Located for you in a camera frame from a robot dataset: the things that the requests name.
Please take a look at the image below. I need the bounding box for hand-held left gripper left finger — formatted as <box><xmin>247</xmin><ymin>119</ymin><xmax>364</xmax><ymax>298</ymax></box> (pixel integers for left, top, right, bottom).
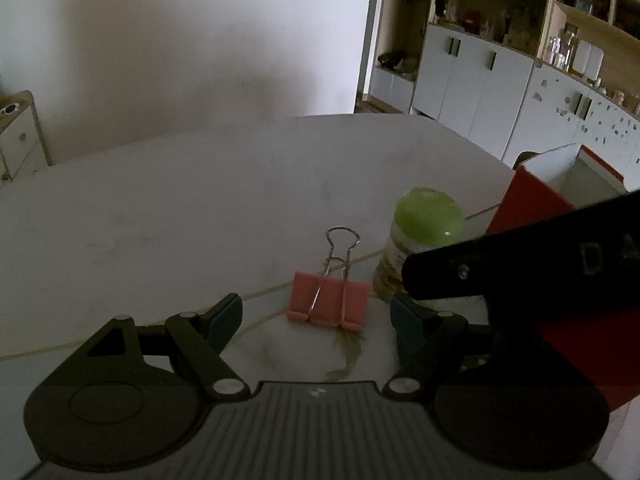
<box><xmin>87</xmin><ymin>293</ymin><xmax>250</xmax><ymax>402</ymax></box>

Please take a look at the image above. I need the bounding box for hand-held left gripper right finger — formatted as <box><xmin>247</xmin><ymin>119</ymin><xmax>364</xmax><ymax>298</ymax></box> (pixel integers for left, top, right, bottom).
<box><xmin>382</xmin><ymin>294</ymin><xmax>497</xmax><ymax>404</ymax></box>

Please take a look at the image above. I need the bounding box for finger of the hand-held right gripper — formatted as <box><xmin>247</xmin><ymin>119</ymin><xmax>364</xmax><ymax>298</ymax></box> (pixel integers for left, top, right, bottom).
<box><xmin>402</xmin><ymin>227</ymin><xmax>531</xmax><ymax>302</ymax></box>

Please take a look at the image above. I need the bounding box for green-lid bottle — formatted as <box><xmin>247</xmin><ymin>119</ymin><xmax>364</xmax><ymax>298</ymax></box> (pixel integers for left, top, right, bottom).
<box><xmin>373</xmin><ymin>186</ymin><xmax>466</xmax><ymax>306</ymax></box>

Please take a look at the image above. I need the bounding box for pink binder clip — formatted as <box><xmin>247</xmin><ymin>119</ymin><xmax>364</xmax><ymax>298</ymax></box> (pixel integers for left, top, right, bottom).
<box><xmin>285</xmin><ymin>227</ymin><xmax>372</xmax><ymax>332</ymax></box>

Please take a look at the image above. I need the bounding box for red cardboard box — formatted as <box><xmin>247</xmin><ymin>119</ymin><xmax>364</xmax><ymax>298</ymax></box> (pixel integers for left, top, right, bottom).
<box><xmin>482</xmin><ymin>142</ymin><xmax>640</xmax><ymax>402</ymax></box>

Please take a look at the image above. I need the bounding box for low white cabinet with stickers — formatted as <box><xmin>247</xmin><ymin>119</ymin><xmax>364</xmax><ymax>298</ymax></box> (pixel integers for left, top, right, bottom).
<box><xmin>501</xmin><ymin>62</ymin><xmax>640</xmax><ymax>177</ymax></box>

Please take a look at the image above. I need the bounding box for tall white cabinet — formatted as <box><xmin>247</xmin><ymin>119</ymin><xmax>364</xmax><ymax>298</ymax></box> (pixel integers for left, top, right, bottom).
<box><xmin>356</xmin><ymin>0</ymin><xmax>557</xmax><ymax>157</ymax></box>

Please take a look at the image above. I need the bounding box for group of clear bottles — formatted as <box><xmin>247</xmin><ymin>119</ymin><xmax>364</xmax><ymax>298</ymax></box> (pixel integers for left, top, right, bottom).
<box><xmin>544</xmin><ymin>32</ymin><xmax>577</xmax><ymax>69</ymax></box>

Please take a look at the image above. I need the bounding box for row of shelf ornaments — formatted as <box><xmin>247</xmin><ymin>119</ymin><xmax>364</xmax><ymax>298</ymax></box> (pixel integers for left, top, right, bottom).
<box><xmin>431</xmin><ymin>0</ymin><xmax>539</xmax><ymax>54</ymax></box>

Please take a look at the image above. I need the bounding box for wooden cubby shelf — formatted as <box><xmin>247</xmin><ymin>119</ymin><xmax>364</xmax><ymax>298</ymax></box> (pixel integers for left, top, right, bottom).
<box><xmin>554</xmin><ymin>0</ymin><xmax>640</xmax><ymax>42</ymax></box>

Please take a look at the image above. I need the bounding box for small wooden drawer cabinet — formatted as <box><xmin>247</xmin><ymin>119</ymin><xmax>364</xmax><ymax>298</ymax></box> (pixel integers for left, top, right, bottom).
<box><xmin>0</xmin><ymin>90</ymin><xmax>54</xmax><ymax>182</ymax></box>

